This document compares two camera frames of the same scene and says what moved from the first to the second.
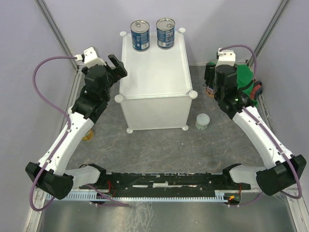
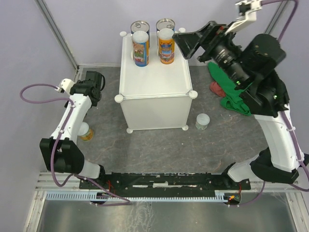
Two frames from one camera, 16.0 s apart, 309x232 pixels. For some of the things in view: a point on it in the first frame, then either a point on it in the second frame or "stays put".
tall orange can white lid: [210, 92] to [166, 45]
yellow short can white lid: [89, 136] stays put
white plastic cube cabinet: [156, 89] stays put
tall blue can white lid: [202, 121] to [141, 48]
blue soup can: [140, 35] stays put
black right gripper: [209, 71] to [209, 38]
